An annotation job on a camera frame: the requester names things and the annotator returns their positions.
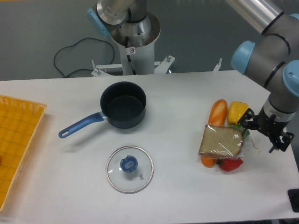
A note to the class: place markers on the bagged toast slice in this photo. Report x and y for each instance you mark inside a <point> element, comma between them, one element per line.
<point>226,142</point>

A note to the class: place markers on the orange baguette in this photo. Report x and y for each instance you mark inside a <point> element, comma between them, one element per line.
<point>217,117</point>

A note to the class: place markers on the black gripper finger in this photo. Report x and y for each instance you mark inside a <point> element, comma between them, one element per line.
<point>247,121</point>
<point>280,141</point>

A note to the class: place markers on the yellow woven basket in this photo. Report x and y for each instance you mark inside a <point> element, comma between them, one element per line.
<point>19,120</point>

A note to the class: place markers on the yellow bell pepper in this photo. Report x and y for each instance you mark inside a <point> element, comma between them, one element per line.
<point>235,112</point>

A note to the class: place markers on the glass lid blue knob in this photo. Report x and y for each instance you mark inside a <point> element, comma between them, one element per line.
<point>129,169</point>

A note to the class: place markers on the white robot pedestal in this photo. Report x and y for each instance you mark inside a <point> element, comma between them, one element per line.
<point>136,43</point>

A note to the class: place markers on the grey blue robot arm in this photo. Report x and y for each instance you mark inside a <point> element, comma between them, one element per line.
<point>263,63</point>

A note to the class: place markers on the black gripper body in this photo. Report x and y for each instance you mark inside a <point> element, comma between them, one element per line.
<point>268,125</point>

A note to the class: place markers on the green bell pepper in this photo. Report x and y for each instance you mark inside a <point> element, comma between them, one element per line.
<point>246,133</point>

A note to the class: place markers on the black object at table corner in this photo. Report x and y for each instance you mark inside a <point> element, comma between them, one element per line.
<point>293,195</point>

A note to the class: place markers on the dark saucepan blue handle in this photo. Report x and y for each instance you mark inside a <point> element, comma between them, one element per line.
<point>123,105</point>

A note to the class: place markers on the red bell pepper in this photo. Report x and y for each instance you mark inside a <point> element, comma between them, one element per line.
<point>229,164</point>

